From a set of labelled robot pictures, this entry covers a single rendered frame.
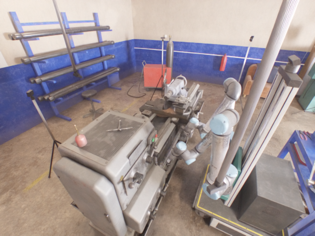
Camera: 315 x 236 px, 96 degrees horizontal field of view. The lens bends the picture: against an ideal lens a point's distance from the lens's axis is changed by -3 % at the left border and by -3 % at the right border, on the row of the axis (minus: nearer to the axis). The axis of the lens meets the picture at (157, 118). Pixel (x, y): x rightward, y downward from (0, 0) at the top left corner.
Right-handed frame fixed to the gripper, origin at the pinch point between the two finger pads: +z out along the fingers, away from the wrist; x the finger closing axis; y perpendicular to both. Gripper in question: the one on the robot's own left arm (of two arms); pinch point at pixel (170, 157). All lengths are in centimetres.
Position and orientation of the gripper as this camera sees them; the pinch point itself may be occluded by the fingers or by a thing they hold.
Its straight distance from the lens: 170.1
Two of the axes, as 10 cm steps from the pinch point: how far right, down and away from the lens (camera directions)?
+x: -5.9, 5.5, -6.0
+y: -7.7, -6.1, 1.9
